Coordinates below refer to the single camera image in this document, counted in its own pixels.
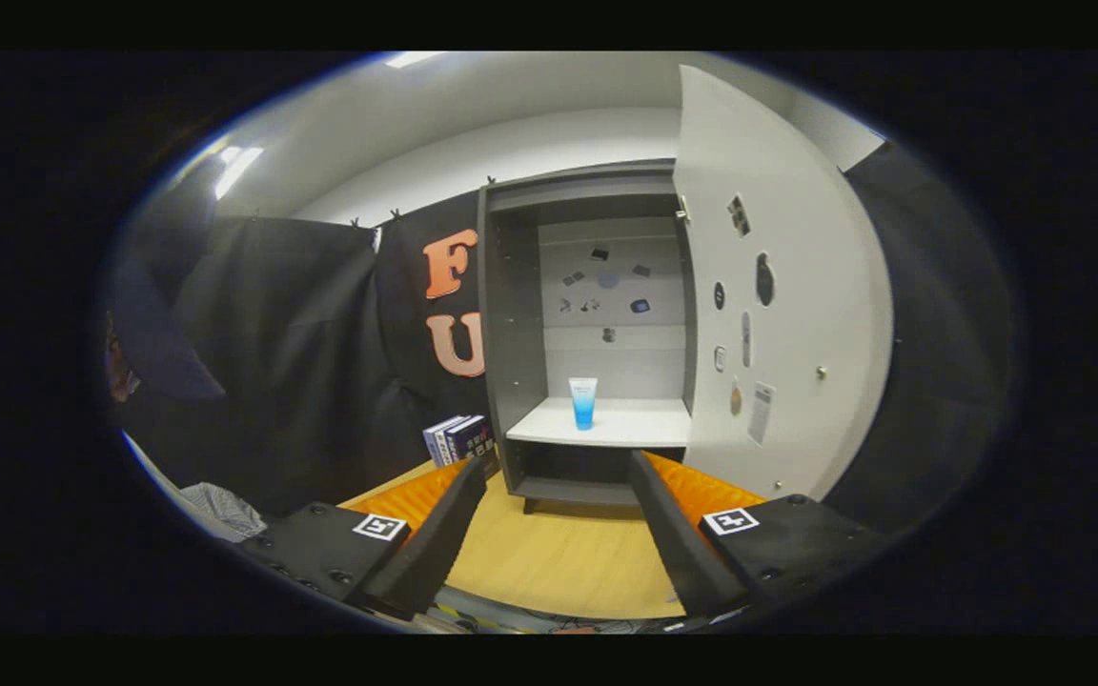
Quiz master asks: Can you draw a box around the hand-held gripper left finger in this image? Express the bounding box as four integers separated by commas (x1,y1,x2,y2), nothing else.
239,457,488,620

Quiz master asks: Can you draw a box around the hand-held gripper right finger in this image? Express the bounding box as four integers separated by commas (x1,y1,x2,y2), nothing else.
630,450,893,618

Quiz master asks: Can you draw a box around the blue cosmetic tube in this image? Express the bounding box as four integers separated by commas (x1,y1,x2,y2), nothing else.
568,377,599,431

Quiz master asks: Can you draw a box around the white cabinet door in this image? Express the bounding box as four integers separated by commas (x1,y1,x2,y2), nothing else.
673,65,895,503

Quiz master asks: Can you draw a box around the pale blue book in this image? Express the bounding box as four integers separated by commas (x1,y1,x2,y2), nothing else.
422,414,467,468

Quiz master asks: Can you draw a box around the dark blue book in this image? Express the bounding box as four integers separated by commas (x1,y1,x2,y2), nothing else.
444,414,497,465

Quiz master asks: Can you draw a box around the grey cabinet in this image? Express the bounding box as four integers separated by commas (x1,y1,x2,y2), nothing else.
476,159,700,515

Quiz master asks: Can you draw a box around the person's striped clothing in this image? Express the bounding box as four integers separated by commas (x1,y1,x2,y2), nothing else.
177,481,269,544

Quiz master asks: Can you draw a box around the black backdrop cloth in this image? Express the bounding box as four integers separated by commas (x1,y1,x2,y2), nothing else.
106,143,1017,535

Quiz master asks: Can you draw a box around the person's dark cap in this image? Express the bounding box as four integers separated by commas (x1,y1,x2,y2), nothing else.
109,257,226,401

